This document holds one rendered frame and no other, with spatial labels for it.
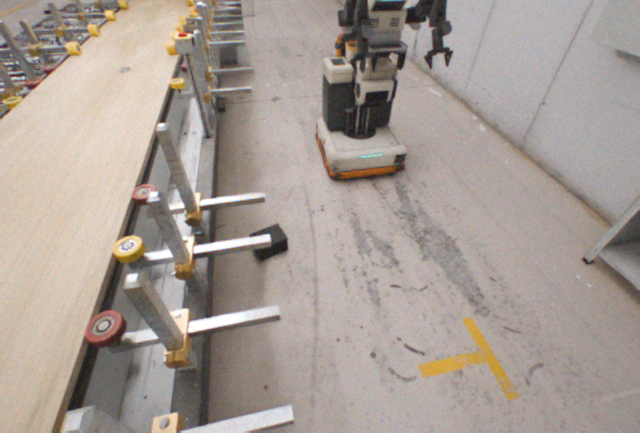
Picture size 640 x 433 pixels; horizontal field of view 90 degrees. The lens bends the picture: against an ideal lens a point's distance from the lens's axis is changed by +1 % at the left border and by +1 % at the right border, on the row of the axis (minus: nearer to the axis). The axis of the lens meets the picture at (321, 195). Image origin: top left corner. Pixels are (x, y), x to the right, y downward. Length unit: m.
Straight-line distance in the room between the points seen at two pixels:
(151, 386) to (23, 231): 0.62
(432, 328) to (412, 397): 0.37
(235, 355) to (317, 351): 0.41
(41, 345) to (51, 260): 0.27
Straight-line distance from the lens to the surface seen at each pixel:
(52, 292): 1.12
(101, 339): 0.96
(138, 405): 1.18
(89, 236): 1.21
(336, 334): 1.82
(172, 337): 0.90
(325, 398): 1.72
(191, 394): 1.04
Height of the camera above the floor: 1.65
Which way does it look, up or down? 42 degrees down
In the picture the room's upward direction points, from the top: 1 degrees clockwise
